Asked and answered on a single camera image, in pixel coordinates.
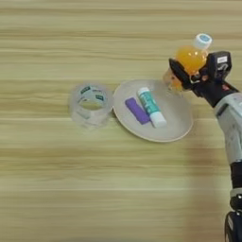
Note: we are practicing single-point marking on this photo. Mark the teal and white glue stick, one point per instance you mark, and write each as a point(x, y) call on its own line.
point(152, 106)

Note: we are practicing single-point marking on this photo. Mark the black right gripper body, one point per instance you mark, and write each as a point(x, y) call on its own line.
point(211, 90)

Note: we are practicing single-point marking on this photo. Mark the clear tape roll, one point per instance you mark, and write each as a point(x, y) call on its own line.
point(75, 110)

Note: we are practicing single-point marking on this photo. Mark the purple eraser block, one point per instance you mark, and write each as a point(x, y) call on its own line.
point(137, 111)

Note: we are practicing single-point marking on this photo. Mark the beige round plate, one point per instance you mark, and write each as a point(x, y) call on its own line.
point(176, 120)

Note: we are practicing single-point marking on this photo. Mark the orange juice bottle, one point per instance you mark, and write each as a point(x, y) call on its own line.
point(189, 58)

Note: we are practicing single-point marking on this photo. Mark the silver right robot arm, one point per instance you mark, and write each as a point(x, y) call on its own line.
point(233, 126)

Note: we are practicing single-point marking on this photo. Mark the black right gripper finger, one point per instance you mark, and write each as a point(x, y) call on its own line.
point(180, 73)

